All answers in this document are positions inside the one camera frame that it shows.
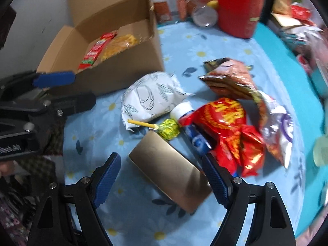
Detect silver and purple snack bag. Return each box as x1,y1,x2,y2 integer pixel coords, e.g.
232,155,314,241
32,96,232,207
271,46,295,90
252,92,294,169

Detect blue daisy-print cloth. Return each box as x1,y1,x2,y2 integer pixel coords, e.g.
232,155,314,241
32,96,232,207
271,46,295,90
61,22,323,246

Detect teal table cover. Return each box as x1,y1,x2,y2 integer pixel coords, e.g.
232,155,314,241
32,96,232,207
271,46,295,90
251,23,326,239

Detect yellow noodle packet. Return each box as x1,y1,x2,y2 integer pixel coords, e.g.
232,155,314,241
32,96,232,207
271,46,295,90
101,34,140,62

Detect checkered brown cloth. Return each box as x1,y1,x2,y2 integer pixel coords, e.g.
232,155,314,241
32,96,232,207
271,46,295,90
15,118,66,185

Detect red canister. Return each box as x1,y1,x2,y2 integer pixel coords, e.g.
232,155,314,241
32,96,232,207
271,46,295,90
216,0,265,39

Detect large red gold-print packet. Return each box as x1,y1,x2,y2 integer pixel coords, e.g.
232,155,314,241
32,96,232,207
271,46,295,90
179,98,248,146

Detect yellow lollipop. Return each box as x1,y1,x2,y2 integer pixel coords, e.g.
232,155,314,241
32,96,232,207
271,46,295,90
127,118,181,141

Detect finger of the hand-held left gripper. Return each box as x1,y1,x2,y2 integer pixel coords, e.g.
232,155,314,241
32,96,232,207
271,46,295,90
33,92,96,120
0,71,77,101

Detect clear jar with orange label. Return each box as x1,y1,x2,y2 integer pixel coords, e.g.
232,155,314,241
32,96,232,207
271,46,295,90
151,0,181,23
177,0,196,21

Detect small red gold-print packet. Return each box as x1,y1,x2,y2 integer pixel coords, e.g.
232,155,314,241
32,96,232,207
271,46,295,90
210,125,265,178

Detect floral patterned clothing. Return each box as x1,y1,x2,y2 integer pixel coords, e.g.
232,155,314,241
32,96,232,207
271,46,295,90
0,177,41,246

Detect bottle of pale yellow liquid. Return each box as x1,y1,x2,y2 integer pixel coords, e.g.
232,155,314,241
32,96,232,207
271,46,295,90
313,131,328,167

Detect gold box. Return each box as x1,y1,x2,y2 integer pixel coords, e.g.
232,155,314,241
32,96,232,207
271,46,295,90
128,131,213,214

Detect glass jar with metal lid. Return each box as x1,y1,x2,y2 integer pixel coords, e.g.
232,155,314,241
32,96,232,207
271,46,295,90
191,5,219,28

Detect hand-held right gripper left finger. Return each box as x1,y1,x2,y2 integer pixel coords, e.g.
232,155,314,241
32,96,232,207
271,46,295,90
27,152,122,246

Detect brown snack bag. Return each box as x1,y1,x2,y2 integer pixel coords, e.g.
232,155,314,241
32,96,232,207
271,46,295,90
198,58,264,103

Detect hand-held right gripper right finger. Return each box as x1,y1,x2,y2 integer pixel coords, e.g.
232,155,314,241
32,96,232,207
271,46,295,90
201,154,298,246

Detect red striped snack packet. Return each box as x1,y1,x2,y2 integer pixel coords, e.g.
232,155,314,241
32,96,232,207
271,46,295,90
78,31,118,72

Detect brown cardboard box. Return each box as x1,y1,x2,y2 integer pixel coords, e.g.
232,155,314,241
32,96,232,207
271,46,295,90
36,0,164,96

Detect white bread-print packet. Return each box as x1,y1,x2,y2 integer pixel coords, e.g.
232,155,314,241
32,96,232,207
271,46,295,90
121,72,191,132

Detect white and blue candy tube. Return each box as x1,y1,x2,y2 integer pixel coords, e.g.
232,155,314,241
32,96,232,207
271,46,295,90
170,101,213,157

